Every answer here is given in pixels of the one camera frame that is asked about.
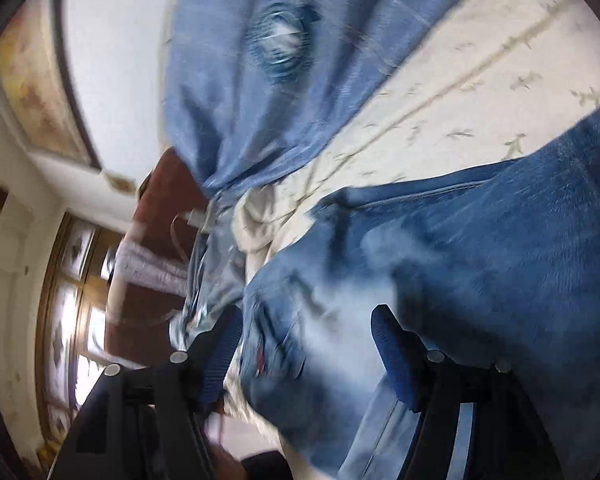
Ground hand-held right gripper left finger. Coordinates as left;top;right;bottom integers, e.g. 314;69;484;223
50;304;245;480

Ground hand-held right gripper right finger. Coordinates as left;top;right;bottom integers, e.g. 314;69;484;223
370;304;566;480

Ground blue denim pants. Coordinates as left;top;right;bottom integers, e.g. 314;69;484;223
240;105;600;480

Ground grey printed quilt cover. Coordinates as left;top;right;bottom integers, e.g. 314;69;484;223
167;195;248;356

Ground pale purple cloth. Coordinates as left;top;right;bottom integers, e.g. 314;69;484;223
112;240;191;296

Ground wooden framed window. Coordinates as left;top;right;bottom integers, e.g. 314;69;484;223
35;212;131;441

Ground brown headboard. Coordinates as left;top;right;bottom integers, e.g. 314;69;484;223
102;147;221;366

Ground cream leaf-print blanket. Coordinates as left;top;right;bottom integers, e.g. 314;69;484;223
220;0;600;480

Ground white charging cable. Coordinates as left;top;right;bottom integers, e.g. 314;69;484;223
170;212;196;266

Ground small wall picture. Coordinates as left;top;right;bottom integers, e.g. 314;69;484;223
100;170;137;196

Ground dark framed wall picture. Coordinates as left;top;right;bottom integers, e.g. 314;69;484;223
0;0;103;171

